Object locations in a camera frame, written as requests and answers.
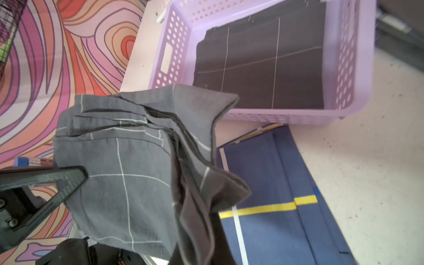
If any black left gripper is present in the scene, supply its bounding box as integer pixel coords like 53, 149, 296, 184
1, 166, 88, 253

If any dark grey checked pillowcase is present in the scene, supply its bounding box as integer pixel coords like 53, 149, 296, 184
193, 1, 326, 109

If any blue pillowcase with yellow stripe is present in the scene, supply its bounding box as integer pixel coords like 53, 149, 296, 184
216, 124, 356, 265

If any purple perforated plastic basket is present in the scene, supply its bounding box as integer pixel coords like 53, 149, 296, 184
149, 1, 377, 125

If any grey folded cloth at back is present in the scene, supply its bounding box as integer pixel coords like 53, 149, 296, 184
375, 0, 424, 72

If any blue capped bottle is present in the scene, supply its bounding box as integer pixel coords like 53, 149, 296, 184
13, 157, 53, 167

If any white remote control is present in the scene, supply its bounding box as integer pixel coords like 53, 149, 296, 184
156, 0, 172, 24

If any black wire basket left wall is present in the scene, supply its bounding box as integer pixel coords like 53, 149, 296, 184
1, 0, 27, 77

